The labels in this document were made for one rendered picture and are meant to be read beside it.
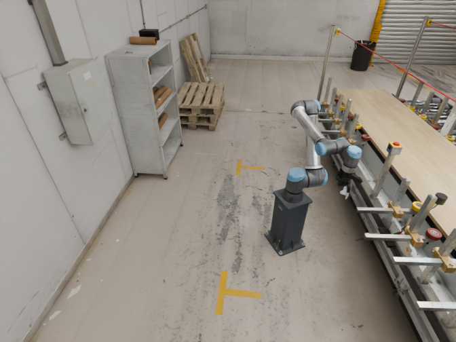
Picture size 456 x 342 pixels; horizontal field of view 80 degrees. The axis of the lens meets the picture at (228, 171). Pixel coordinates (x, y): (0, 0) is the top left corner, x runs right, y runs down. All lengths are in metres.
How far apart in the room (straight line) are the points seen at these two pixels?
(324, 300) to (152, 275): 1.52
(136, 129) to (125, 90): 0.47
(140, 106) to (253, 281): 2.18
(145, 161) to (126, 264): 1.37
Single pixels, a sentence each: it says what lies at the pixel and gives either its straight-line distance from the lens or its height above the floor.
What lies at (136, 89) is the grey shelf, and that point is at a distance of 3.20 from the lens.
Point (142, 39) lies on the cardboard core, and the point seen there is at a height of 1.61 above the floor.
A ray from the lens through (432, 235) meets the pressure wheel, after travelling 2.14.
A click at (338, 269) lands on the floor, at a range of 2.87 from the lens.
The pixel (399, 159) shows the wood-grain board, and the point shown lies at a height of 0.90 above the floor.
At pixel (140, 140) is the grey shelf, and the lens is 3.48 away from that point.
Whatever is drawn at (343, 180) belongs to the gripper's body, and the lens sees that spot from 2.02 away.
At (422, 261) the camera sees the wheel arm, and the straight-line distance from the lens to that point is 1.87.
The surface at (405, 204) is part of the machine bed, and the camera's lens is 2.59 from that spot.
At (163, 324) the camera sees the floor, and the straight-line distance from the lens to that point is 2.49.
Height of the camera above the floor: 2.23
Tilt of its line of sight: 36 degrees down
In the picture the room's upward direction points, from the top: straight up
